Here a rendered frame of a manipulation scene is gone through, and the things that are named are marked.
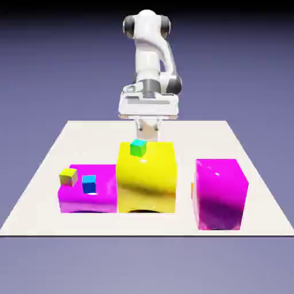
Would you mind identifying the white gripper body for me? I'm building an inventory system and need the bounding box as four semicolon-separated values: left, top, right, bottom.
118;91;180;121

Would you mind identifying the small green cube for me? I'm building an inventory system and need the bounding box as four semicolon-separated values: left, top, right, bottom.
129;138;148;158

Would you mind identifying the small blue cube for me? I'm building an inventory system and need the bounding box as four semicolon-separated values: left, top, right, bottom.
82;175;98;195

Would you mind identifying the small yellow cube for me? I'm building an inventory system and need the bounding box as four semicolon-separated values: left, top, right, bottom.
59;168;79;187

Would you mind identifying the large yellow box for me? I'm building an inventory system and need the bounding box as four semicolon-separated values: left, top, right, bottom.
116;141;177;214

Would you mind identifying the large flat magenta box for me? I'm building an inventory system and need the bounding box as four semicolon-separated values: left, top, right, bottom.
57;164;118;214

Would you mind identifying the large tall magenta box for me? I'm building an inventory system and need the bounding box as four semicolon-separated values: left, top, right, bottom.
193;158;250;231

